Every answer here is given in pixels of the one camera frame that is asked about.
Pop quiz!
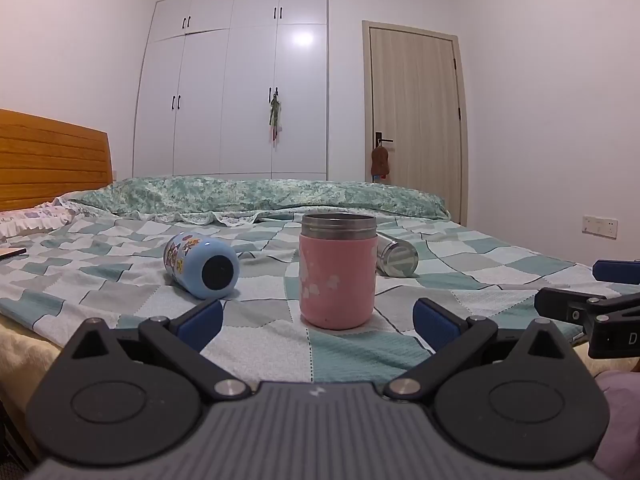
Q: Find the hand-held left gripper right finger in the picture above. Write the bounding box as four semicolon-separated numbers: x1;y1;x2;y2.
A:
384;297;577;403

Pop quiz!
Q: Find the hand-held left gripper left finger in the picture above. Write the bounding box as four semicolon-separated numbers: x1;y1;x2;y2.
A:
65;299;252;404

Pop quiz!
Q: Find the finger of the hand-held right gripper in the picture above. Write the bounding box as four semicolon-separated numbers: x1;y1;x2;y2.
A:
593;259;640;286
533;287;640;325

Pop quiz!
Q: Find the blue cartoon print cup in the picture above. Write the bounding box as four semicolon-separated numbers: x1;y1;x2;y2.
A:
163;232;240;301

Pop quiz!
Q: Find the stainless steel cup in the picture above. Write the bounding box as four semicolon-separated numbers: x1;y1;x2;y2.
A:
375;231;420;279

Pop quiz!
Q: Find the pink cup with steel rim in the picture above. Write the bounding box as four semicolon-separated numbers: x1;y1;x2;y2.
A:
299;213;378;331

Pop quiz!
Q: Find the checkered bed sheet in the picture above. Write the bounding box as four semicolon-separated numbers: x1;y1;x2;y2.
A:
0;207;640;387

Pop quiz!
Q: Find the purple clothing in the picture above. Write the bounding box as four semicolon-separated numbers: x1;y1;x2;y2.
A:
594;369;640;480

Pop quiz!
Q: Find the green floral quilt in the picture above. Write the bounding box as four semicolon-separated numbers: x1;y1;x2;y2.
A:
70;175;449;226

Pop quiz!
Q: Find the yellow mattress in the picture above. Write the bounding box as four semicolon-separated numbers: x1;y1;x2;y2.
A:
0;317;67;461

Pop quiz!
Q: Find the wooden door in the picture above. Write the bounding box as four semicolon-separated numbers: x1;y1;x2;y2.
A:
362;20;470;227

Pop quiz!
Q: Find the ruffled floral pillow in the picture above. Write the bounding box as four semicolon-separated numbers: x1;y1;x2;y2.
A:
0;197;83;241

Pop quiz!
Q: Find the green hanging ornament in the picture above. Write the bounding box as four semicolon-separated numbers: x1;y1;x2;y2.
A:
267;87;284;150

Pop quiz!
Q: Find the wooden headboard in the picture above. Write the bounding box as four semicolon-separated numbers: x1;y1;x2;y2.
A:
0;108;114;212

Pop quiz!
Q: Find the white wardrobe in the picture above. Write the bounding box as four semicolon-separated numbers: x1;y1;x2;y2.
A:
132;0;330;182

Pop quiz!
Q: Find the white wall socket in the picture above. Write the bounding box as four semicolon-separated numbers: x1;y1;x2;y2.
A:
582;214;620;238

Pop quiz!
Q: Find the brown bag on handle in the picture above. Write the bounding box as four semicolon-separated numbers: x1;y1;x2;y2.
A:
370;141;390;184

